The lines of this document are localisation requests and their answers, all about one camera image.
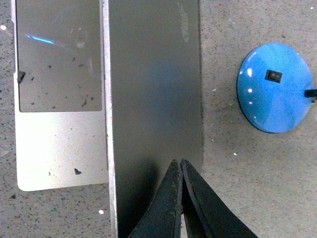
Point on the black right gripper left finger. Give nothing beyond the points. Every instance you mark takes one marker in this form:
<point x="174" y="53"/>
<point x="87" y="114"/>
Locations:
<point x="163" y="217"/>

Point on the grey laptop with cracked screen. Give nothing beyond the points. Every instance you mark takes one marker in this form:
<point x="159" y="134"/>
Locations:
<point x="106" y="91"/>

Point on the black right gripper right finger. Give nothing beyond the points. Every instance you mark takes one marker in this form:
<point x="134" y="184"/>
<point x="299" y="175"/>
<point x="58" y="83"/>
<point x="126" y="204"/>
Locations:
<point x="206" y="215"/>

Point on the blue desk lamp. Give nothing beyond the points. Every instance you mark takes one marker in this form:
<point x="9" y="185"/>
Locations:
<point x="275" y="88"/>

